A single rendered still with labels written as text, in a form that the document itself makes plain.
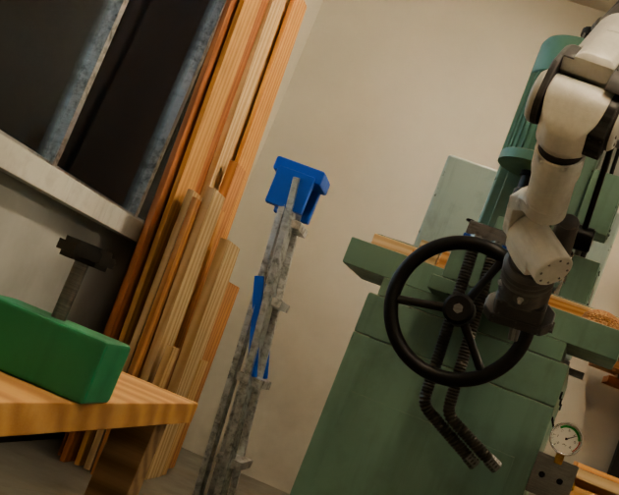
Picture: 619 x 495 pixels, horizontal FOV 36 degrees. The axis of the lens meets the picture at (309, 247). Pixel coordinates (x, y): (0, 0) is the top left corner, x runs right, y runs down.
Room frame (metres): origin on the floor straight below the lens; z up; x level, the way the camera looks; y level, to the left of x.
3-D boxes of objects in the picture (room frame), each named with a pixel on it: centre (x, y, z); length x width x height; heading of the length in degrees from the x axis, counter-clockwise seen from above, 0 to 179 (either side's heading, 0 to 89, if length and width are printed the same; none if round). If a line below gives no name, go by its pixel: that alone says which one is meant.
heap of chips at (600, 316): (1.95, -0.62, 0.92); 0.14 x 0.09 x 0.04; 162
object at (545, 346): (2.05, -0.39, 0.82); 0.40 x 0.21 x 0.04; 72
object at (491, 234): (1.92, -0.36, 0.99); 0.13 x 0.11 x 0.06; 72
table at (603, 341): (2.00, -0.38, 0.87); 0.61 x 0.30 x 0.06; 72
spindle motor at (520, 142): (2.11, -0.41, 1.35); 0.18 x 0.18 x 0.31
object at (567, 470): (1.89, -0.62, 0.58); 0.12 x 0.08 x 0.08; 162
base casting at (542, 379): (2.22, -0.45, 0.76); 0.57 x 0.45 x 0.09; 162
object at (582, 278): (2.23, -0.62, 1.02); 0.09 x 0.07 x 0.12; 72
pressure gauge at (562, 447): (1.83, -0.59, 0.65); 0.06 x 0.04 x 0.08; 72
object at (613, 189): (2.26, -0.62, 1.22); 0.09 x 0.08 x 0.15; 162
